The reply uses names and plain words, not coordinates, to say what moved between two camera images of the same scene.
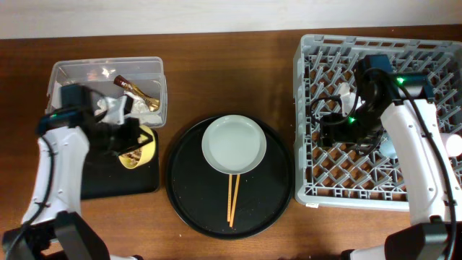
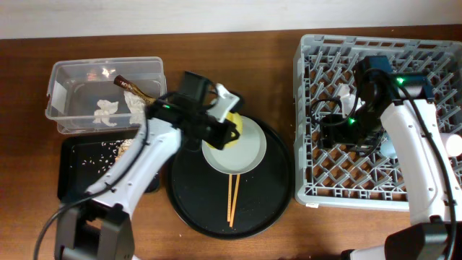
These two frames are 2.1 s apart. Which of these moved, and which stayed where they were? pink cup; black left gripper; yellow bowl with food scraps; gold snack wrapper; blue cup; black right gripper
Moved: yellow bowl with food scraps; black left gripper
Stayed: blue cup; black right gripper; pink cup; gold snack wrapper
